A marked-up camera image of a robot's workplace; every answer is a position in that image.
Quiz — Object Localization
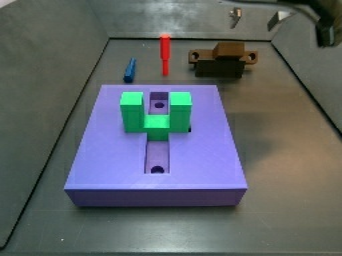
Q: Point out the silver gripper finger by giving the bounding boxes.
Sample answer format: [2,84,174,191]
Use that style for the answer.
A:
[268,11,292,31]

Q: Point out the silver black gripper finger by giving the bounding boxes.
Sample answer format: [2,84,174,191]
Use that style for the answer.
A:
[230,7,242,29]

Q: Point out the brown T-shaped block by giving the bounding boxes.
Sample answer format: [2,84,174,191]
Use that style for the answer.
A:
[189,42,258,65]

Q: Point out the black angle fixture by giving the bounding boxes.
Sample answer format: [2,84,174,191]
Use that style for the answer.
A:
[196,60,246,78]

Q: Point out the red stepped peg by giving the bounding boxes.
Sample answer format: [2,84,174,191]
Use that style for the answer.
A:
[160,34,172,76]

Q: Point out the blue stepped peg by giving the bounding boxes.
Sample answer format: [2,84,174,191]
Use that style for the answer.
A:
[124,58,137,83]

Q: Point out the green U-shaped block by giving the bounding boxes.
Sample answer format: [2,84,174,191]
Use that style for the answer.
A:
[121,92,193,141]

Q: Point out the purple base block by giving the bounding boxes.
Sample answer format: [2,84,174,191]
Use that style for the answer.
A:
[65,85,248,207]

